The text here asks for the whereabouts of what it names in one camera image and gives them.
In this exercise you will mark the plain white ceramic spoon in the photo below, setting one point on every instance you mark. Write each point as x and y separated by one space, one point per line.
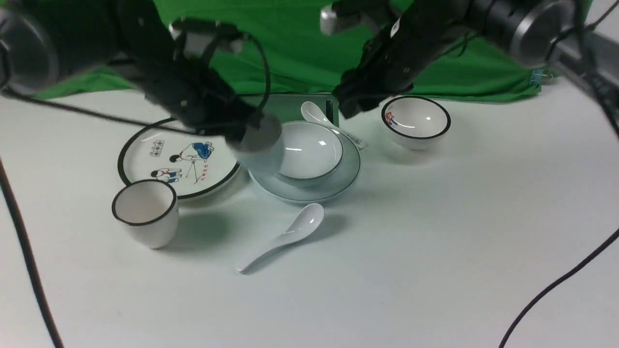
305 224

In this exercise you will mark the pale blue ceramic cup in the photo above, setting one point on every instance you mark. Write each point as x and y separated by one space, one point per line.
261 149

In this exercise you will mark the white black-rimmed cup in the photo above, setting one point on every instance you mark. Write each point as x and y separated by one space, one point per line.
149 211

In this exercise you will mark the dark green rectangular tray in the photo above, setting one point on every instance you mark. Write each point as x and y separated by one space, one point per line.
287 106

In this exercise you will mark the white plate with cartoon figures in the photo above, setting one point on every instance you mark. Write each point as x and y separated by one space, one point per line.
195 166

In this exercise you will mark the green backdrop cloth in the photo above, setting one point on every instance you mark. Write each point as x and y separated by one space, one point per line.
303 60

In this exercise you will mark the white patterned ceramic spoon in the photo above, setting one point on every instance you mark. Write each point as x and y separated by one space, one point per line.
312 113

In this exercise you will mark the small white black-rimmed bowl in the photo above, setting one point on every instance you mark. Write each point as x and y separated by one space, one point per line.
415 122

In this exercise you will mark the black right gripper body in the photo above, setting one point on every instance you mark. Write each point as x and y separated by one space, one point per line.
404 44

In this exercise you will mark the blue binder clip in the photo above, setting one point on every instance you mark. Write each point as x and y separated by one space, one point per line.
540 77

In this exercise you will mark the pale blue ceramic plate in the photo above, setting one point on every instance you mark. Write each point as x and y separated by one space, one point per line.
335 185

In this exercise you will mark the pale blue ceramic bowl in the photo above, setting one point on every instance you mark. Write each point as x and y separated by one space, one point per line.
312 153

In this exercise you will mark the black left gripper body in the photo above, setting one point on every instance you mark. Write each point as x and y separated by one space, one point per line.
171 67

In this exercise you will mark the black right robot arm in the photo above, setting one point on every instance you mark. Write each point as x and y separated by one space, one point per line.
535 33

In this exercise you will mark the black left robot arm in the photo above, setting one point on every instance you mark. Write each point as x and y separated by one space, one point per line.
47 42

